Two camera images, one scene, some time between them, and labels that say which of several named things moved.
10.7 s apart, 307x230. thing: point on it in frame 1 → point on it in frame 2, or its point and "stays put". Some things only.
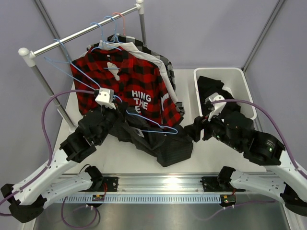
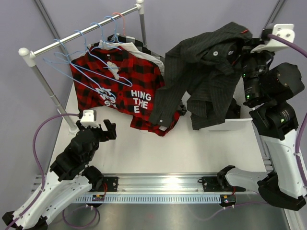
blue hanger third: [102, 42] stays put
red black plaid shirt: [103, 76] stays put
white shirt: [132, 49] stays put
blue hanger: [72, 70] stays put
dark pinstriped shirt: [171, 145] → [202, 67]
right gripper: [193, 130] → [247, 55]
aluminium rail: [194, 183] stays put
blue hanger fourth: [115, 30] stays put
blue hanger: [175, 132] → [55, 54]
